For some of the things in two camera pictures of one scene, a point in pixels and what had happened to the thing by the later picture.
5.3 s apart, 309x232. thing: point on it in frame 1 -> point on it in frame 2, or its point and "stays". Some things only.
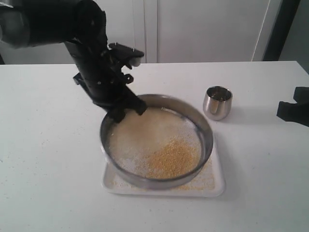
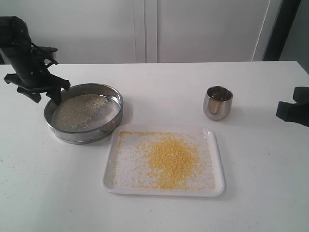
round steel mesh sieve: (168, 145) -> (88, 114)
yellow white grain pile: (162, 143) -> (77, 113)
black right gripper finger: (294, 112) stays
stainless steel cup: (217, 102) stays
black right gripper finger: (301, 94) stays
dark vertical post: (280, 30) stays
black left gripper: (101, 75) -> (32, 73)
